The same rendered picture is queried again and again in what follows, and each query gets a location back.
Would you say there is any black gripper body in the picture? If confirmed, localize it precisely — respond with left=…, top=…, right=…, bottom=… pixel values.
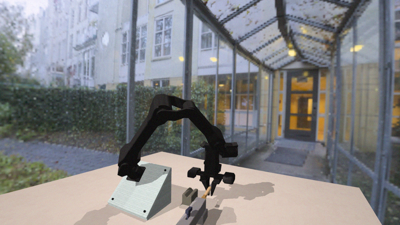
left=187, top=158, right=235, bottom=184

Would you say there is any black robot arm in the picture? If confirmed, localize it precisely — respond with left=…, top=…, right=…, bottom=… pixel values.
left=117, top=94, right=238, bottom=182

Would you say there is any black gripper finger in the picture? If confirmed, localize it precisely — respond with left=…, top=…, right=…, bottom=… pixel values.
left=199, top=177, right=210, bottom=190
left=211, top=179, right=222, bottom=196

